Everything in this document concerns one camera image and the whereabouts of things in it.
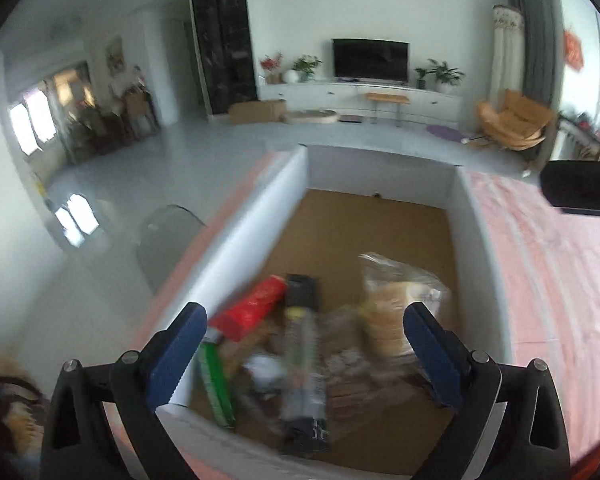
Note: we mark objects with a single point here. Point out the small potted plant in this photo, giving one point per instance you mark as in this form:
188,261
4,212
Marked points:
421,77

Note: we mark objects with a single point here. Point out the triangular white green packet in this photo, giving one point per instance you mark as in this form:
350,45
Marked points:
265,367

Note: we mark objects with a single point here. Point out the wooden slatted chair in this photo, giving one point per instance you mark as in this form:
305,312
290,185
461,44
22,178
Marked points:
555,137

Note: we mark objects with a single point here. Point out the red flowers in vase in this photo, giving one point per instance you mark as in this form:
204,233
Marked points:
271,66

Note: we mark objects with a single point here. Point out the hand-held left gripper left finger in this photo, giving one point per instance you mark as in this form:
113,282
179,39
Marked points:
175,355

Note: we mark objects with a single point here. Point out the floral patterned cloth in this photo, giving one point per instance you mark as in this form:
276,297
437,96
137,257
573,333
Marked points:
5,400

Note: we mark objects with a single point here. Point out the wooden bench with metal legs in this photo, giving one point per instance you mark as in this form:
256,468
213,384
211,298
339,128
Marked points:
387,98

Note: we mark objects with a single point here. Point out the round white vase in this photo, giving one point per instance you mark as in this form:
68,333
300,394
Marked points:
291,76

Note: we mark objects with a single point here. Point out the oval pet bed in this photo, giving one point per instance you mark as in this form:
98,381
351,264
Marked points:
310,116

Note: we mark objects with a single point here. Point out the framed wall picture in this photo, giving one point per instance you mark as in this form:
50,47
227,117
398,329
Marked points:
114,55

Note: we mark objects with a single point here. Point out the dark brown chocolate bar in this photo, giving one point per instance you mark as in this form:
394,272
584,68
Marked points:
304,290

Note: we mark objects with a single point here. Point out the standing air conditioner with cover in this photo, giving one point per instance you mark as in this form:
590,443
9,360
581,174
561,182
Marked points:
507,50

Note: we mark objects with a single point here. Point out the clear bag of brown strips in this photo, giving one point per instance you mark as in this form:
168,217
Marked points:
350,365

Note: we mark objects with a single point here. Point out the bread loaf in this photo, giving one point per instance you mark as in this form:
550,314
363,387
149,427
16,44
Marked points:
395,310

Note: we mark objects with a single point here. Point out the dark wooden dining furniture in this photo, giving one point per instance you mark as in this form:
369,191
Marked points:
110,120

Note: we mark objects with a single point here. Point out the flat screen television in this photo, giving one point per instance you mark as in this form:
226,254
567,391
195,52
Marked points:
370,60

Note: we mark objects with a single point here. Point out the large leafy potted plant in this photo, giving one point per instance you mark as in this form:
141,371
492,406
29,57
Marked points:
445,74

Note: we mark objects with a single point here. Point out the red wall hanging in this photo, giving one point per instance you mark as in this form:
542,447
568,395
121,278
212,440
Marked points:
574,50

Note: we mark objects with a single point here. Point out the small black snack packet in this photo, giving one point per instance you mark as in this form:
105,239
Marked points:
305,435

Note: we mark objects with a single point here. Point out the black glass cabinet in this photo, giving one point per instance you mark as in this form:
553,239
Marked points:
225,35

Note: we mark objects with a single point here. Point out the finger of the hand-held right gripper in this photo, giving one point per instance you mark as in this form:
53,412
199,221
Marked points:
580,187

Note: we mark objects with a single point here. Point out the purple floor mat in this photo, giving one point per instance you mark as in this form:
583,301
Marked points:
445,132

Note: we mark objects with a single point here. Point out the clear grey chair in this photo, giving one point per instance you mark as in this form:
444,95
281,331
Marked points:
165,245

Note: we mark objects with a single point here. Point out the striped orange grey tablecloth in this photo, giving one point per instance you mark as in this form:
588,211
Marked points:
555,285

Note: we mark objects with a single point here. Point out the green plant in glass vase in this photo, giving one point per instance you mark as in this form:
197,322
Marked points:
306,66

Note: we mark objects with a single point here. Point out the grey curtain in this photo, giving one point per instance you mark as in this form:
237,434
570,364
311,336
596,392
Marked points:
537,35

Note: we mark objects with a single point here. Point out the orange lounge chair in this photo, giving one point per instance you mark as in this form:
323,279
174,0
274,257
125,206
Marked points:
512,120

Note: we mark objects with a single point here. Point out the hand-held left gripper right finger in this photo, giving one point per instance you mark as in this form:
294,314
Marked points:
432,355

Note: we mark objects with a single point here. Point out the brown cardboard box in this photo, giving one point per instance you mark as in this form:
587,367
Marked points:
257,111

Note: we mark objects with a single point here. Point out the clear sausage stick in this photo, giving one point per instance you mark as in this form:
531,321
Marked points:
300,360

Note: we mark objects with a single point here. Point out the white television cabinet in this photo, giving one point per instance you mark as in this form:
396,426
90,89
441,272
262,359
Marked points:
430,105

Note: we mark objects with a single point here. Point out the red snack packet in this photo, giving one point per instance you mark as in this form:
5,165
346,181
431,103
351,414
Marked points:
252,307

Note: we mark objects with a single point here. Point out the white cardboard box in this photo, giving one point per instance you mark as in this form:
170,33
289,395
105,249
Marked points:
240,260

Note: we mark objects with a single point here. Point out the orange red cloth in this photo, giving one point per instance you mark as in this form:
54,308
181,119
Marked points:
597,460

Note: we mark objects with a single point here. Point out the green sausage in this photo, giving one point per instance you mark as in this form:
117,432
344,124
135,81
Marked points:
215,380

